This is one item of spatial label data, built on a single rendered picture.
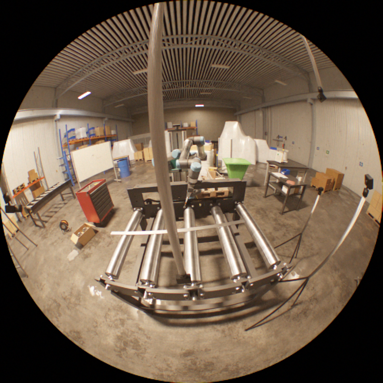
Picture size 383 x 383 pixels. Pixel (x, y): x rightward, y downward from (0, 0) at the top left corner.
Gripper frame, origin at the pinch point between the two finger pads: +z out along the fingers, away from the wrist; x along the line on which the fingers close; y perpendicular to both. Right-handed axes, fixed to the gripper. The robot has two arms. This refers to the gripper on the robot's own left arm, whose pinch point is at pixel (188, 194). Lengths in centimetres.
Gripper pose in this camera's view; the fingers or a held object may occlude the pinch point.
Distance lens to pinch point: 121.3
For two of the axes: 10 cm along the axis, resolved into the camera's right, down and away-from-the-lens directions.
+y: -9.7, -1.8, -1.4
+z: -2.3, 7.4, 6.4
